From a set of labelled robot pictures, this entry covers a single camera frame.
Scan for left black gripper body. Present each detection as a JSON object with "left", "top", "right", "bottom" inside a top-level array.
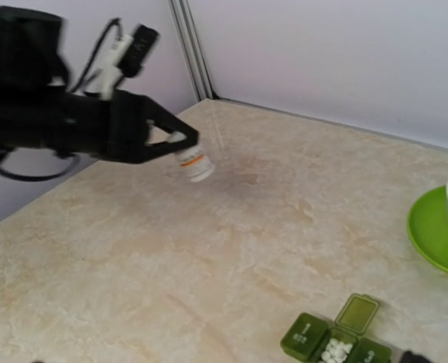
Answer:
[{"left": 106, "top": 91, "right": 149, "bottom": 164}]

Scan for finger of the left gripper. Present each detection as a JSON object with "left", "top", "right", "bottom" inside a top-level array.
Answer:
[{"left": 144, "top": 96, "right": 199, "bottom": 163}]

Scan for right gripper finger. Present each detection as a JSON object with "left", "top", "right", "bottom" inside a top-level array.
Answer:
[{"left": 401, "top": 350, "right": 432, "bottom": 363}]

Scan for small white pill bottle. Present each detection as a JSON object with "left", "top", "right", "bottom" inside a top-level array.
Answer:
[{"left": 175, "top": 144, "right": 215, "bottom": 182}]

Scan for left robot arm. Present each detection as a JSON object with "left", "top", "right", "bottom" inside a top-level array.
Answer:
[{"left": 0, "top": 6, "right": 199, "bottom": 164}]

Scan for white pills in organizer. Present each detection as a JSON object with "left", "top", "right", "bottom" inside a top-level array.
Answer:
[{"left": 319, "top": 338, "right": 353, "bottom": 363}]

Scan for green plate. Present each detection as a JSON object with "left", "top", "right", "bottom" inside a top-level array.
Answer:
[{"left": 406, "top": 185, "right": 448, "bottom": 273}]

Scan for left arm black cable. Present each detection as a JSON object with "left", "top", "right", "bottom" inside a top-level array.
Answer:
[{"left": 0, "top": 147, "right": 81, "bottom": 182}]

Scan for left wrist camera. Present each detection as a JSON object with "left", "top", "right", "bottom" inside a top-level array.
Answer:
[{"left": 82, "top": 24, "right": 160, "bottom": 101}]

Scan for left aluminium frame post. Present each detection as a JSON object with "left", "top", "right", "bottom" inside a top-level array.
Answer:
[{"left": 168, "top": 0, "right": 219, "bottom": 101}]

